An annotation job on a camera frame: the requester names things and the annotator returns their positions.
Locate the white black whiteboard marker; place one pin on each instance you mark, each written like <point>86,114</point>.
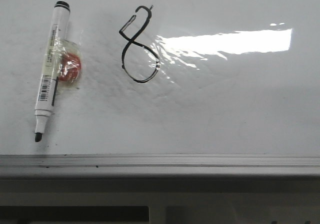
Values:
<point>49,77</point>

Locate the red round magnet taped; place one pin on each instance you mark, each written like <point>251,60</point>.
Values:
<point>70,68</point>

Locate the white whiteboard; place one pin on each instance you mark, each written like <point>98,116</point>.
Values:
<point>167,77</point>

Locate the aluminium whiteboard frame rail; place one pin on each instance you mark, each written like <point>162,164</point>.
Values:
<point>118,166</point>

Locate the grey cabinet below board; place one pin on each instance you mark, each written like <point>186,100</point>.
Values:
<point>160,201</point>

